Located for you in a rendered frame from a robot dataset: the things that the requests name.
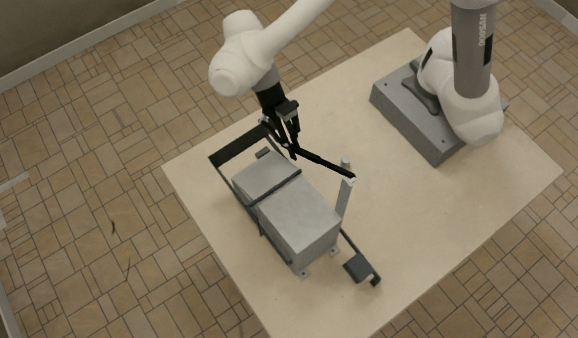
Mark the grey cylinder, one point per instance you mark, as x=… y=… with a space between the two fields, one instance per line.
x=345 y=160

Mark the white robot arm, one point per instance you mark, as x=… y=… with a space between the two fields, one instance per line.
x=471 y=106

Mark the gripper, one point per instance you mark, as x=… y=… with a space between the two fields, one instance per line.
x=267 y=98

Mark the black straight rod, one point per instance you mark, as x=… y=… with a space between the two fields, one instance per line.
x=318 y=160

